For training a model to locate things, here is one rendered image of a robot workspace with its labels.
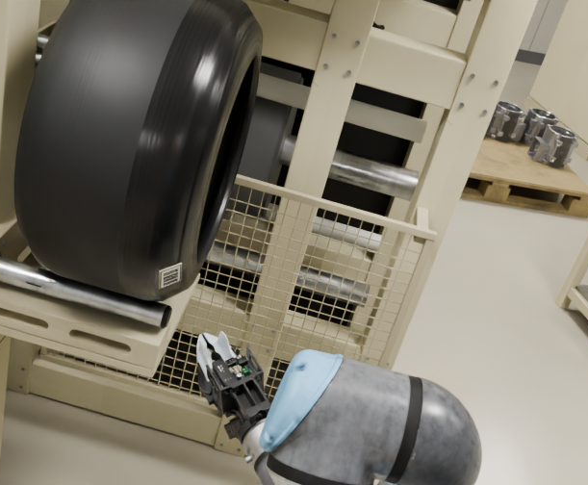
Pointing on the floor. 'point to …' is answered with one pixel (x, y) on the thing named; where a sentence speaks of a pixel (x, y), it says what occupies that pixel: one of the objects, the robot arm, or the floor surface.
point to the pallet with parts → (528, 162)
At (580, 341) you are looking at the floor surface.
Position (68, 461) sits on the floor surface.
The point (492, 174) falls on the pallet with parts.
